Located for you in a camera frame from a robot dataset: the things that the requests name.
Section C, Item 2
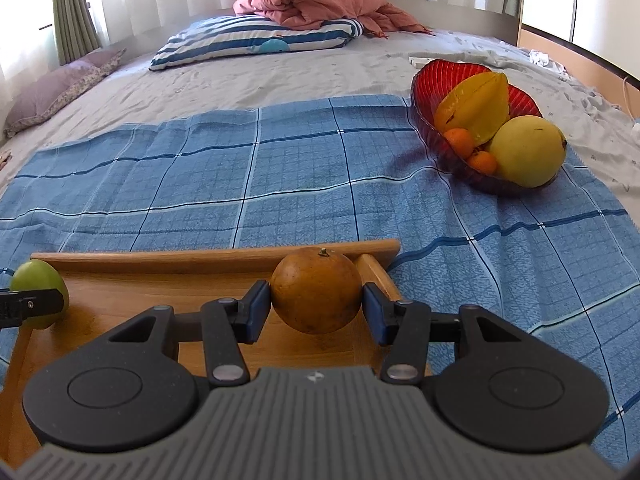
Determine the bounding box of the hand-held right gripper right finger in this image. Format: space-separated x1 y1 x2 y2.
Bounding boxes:
362 282 540 387

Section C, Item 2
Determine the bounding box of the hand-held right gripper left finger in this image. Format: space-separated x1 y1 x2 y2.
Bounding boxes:
95 280 271 388

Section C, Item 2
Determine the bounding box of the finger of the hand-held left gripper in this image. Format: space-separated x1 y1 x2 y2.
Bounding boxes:
0 287 69 324

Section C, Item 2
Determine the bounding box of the green round guava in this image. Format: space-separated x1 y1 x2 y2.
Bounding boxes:
10 260 70 330

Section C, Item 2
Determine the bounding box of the brown round orange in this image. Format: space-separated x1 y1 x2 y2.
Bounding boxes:
270 246 363 335

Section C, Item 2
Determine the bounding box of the wooden tray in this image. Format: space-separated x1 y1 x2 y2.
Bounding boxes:
0 240 433 456

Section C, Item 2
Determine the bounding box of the blue checked blanket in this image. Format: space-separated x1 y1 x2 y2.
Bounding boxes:
0 94 640 468

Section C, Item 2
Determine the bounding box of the small orange mandarin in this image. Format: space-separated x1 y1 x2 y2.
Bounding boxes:
467 151 499 177
443 127 474 157

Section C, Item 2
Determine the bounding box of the purple floral pillow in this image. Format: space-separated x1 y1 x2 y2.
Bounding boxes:
4 49 127 138

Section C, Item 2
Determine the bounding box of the grey bed sheet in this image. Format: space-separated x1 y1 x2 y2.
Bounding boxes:
0 20 640 221

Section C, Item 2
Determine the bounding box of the yellow mango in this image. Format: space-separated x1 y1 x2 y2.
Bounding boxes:
487 115 568 189

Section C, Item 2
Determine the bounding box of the yellow starfruit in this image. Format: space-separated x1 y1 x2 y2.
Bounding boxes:
433 71 511 146

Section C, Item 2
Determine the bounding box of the red glass bowl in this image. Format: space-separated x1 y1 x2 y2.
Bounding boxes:
410 58 563 197

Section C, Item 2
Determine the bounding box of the blue white striped pillow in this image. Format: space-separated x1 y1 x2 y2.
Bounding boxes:
149 14 364 72

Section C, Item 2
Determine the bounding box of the small white cloth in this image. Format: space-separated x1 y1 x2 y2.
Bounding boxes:
530 50 571 78

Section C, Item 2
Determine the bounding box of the pink quilt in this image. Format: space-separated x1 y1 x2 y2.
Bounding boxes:
232 0 436 39

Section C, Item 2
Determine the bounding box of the white wardrobe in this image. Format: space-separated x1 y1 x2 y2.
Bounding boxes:
517 0 640 111

